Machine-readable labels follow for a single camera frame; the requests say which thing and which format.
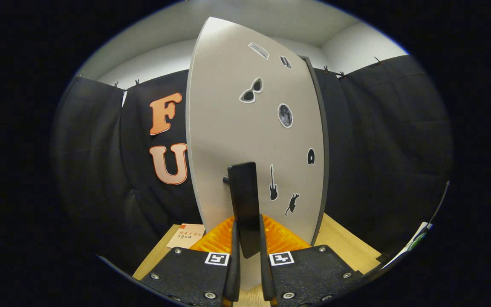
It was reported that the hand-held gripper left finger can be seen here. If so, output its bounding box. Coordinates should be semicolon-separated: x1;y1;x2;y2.
138;215;242;307

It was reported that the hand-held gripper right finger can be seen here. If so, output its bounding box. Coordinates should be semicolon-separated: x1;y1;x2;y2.
258;214;363;307

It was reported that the tan cover book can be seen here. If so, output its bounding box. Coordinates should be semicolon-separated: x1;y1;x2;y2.
167;223;206;249

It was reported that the white and green object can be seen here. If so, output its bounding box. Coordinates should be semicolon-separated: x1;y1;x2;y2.
382;222;434;269

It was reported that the black backdrop cloth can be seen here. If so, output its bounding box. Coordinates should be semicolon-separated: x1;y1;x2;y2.
52;55;453;273

